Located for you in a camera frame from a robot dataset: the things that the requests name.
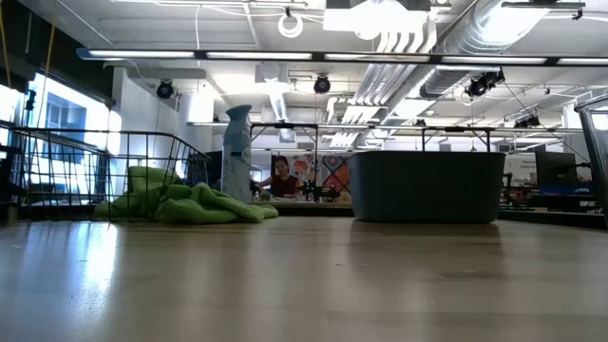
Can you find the green microfiber towel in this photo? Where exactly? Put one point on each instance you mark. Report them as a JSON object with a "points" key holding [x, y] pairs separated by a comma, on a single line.
{"points": [[204, 209], [142, 190]]}

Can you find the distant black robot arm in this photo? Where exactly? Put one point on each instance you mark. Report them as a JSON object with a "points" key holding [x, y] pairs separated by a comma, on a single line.
{"points": [[316, 192]]}

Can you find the person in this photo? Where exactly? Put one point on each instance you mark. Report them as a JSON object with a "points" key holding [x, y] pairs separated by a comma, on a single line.
{"points": [[283, 183]]}

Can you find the colourful patchwork banner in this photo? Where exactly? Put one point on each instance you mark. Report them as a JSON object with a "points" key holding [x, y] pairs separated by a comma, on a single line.
{"points": [[335, 183]]}

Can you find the pale blue spray bottle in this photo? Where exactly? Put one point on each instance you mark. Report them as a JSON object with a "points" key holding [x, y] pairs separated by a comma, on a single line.
{"points": [[236, 142]]}

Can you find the black round ceiling spotlight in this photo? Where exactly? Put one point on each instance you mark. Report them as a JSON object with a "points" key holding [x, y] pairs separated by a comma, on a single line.
{"points": [[322, 84], [165, 89]]}

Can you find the grey-blue plastic bin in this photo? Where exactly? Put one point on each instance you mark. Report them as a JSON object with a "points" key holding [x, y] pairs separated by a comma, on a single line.
{"points": [[427, 187]]}

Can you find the overhead LED light bar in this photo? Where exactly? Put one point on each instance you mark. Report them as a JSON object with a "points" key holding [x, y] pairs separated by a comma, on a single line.
{"points": [[380, 58]]}

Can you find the black monitor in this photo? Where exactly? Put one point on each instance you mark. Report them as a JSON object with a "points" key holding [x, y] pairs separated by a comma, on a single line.
{"points": [[556, 168]]}

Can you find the black aluminium table frame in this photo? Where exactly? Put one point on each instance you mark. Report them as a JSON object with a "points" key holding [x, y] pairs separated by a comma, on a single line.
{"points": [[313, 209]]}

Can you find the black metal background frame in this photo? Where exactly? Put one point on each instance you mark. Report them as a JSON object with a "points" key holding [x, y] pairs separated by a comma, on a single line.
{"points": [[285, 125], [456, 128]]}

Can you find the silver ventilation duct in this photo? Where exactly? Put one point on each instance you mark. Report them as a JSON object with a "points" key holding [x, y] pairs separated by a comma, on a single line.
{"points": [[475, 28]]}

